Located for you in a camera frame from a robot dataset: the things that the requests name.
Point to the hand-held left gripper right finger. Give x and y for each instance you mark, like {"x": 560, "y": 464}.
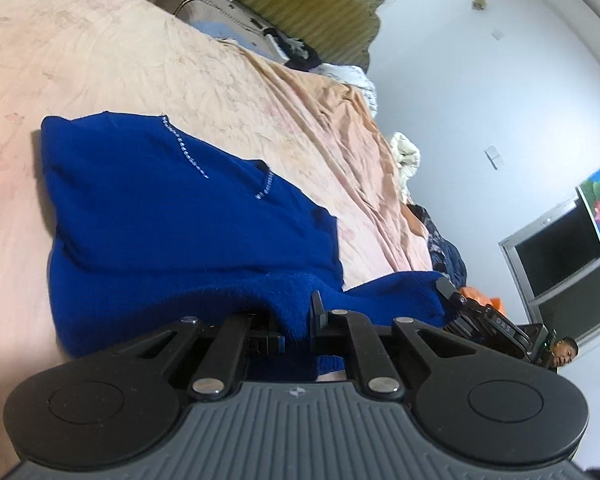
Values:
{"x": 319, "y": 317}

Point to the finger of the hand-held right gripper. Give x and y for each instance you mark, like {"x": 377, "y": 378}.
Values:
{"x": 459, "y": 329}
{"x": 447, "y": 290}

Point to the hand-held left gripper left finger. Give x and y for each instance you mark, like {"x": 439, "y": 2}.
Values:
{"x": 266, "y": 342}

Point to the blue beaded sweater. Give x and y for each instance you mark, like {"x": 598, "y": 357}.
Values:
{"x": 155, "y": 220}

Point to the orange plastic bag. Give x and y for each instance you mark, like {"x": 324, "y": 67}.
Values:
{"x": 480, "y": 294}

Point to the dark patterned cloth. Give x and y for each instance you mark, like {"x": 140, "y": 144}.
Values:
{"x": 445, "y": 250}

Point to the person's head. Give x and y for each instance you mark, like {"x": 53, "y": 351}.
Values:
{"x": 564, "y": 352}

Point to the cream quilt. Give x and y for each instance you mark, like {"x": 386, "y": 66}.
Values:
{"x": 405, "y": 152}

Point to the peach blanket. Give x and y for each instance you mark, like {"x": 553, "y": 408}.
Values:
{"x": 330, "y": 125}

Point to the white printed quilt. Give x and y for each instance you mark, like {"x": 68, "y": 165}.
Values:
{"x": 352, "y": 80}

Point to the green padded headboard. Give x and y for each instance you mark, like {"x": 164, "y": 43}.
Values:
{"x": 305, "y": 0}

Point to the pink bed sheet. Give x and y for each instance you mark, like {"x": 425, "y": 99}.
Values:
{"x": 80, "y": 60}

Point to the aluminium frame window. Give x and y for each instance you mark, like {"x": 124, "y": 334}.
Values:
{"x": 555, "y": 255}

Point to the white wall switch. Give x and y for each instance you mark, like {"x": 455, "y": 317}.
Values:
{"x": 494, "y": 157}

